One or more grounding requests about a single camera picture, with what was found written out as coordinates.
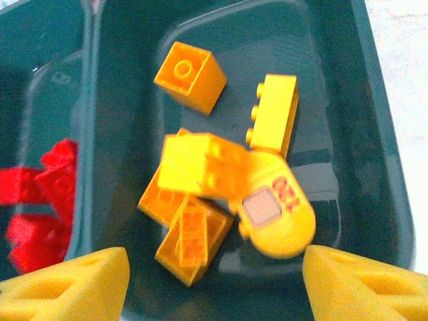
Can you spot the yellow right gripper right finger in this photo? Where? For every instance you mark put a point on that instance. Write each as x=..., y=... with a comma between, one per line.
x=361, y=291

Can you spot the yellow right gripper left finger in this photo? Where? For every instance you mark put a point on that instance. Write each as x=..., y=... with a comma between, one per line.
x=67, y=287

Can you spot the red lego brick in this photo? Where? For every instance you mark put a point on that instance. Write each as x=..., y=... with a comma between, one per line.
x=60, y=174
x=33, y=244
x=16, y=185

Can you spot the rounded yellow printed lego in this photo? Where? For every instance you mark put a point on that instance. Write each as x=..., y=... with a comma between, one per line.
x=281, y=220

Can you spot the orange printed lego brick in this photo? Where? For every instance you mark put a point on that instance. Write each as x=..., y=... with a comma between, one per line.
x=194, y=237

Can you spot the long yellow lego brick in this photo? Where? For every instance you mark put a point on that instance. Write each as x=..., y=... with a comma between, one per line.
x=274, y=113

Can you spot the teal plastic container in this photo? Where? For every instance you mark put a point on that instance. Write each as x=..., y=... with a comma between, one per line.
x=301, y=67
x=33, y=50

